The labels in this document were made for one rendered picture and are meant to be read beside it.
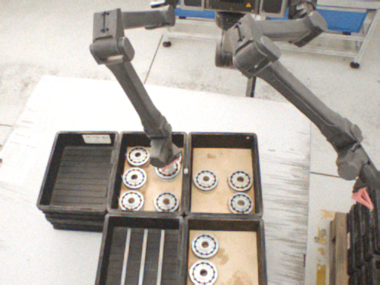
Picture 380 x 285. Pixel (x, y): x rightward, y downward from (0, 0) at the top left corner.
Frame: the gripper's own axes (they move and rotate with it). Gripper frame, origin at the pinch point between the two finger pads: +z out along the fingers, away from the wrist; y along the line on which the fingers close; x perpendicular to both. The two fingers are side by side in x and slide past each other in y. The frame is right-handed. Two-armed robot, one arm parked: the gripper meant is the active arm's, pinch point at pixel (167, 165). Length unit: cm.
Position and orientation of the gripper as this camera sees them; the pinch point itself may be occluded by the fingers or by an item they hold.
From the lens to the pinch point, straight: 150.2
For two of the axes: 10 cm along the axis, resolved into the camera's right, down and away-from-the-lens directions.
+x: -6.2, -6.1, 4.9
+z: 1.3, 5.4, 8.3
